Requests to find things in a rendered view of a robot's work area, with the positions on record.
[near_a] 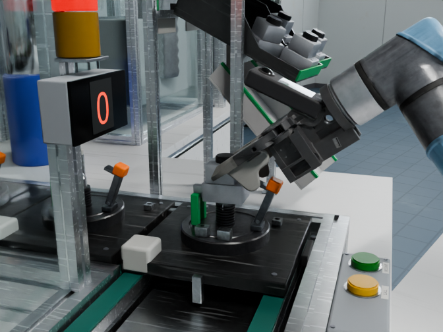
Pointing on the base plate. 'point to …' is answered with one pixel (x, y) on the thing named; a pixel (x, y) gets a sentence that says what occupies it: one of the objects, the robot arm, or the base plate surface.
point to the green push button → (365, 261)
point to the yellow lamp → (76, 34)
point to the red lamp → (74, 5)
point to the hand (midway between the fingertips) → (221, 166)
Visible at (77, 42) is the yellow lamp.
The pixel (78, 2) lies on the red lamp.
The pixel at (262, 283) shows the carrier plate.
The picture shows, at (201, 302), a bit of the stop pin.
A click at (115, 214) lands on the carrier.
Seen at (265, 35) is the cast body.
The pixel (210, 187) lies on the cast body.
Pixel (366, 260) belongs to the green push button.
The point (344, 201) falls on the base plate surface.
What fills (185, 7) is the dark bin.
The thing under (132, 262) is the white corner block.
